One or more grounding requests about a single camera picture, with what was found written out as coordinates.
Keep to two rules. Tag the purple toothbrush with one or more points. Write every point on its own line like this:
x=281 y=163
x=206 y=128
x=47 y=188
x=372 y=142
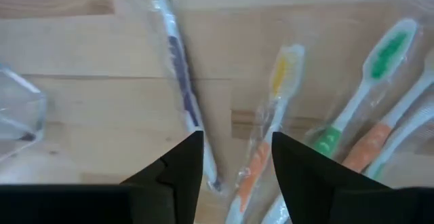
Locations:
x=179 y=68

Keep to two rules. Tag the clear acrylic organizer box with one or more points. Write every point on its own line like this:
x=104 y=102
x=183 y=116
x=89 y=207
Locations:
x=17 y=115

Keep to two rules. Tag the orange toothbrush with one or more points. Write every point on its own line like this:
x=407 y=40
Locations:
x=369 y=146
x=281 y=81

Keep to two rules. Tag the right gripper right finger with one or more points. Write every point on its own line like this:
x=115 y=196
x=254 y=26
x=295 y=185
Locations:
x=305 y=183

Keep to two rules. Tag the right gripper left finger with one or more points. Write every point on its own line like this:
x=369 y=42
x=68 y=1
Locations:
x=176 y=183

